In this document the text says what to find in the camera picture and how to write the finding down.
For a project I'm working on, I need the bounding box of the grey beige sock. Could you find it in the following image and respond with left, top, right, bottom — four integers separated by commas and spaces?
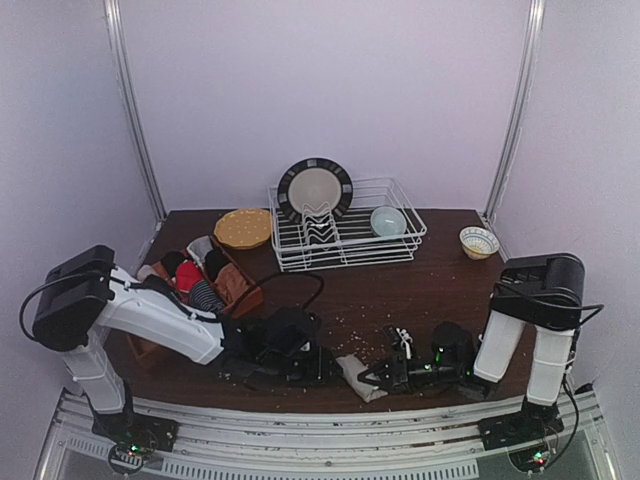
336, 354, 388, 403

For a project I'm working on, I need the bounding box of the brown wooden organizer box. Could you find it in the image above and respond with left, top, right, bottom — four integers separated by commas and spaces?
127, 234, 265, 371

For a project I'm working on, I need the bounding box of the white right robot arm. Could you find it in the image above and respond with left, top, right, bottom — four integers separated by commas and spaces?
357, 253, 603, 408

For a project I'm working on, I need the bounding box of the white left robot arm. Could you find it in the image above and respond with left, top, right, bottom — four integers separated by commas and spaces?
18, 245, 336, 416

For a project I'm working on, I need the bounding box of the brown rolled underwear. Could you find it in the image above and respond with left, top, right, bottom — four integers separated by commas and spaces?
214, 263, 250, 304

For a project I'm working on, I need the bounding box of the navy striped rolled underwear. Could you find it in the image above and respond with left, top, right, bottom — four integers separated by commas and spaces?
188, 280, 226, 313

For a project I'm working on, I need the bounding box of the red rolled underwear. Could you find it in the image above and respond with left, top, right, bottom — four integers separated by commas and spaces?
174, 261, 204, 294

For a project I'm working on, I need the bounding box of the black white rolled underwear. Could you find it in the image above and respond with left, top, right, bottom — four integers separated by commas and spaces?
136, 251, 187, 288

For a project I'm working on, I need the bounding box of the yellow dotted plate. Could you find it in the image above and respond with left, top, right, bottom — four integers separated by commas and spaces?
213, 208, 272, 250

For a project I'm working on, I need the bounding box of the yellow patterned white bowl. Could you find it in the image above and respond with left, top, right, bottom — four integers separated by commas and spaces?
459, 226, 500, 260

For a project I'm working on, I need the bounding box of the grey rolled sock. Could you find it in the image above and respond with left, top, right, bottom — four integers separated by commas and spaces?
186, 235, 214, 266

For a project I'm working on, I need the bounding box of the light blue bowl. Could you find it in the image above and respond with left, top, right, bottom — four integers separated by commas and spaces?
370, 206, 407, 237

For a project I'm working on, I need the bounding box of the black rimmed grey plate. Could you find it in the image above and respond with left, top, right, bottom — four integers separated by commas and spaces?
276, 157, 354, 224

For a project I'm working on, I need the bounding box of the aluminium front rail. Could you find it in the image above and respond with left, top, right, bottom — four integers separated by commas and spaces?
37, 397, 619, 480

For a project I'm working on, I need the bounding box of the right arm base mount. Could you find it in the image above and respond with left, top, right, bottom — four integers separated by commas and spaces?
478, 396, 564, 474

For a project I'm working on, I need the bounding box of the white wire dish rack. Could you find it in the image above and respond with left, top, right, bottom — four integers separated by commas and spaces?
268, 178, 427, 272

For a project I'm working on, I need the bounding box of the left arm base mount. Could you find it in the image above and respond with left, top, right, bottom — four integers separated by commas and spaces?
89, 394, 179, 478

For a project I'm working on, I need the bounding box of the right aluminium frame post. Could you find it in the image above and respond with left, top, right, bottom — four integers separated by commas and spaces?
483, 0, 546, 225

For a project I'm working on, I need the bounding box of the aluminium frame post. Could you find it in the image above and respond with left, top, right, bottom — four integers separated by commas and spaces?
483, 0, 546, 225
103, 0, 168, 224

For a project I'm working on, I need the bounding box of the left aluminium frame post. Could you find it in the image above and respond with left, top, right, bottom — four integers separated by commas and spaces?
103, 0, 168, 224

